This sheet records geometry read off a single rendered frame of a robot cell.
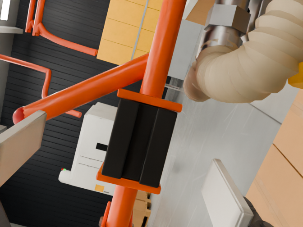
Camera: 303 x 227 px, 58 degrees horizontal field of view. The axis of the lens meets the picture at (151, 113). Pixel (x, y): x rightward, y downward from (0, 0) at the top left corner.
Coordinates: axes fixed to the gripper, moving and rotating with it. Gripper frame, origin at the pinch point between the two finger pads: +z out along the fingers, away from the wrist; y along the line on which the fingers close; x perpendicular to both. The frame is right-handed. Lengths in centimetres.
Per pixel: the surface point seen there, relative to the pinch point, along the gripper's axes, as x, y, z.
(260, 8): 14.5, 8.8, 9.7
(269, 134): -37, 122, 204
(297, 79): 9.0, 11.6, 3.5
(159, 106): 3.3, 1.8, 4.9
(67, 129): -430, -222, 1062
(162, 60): 7.2, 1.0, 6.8
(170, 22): 10.6, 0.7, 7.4
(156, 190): -3.7, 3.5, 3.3
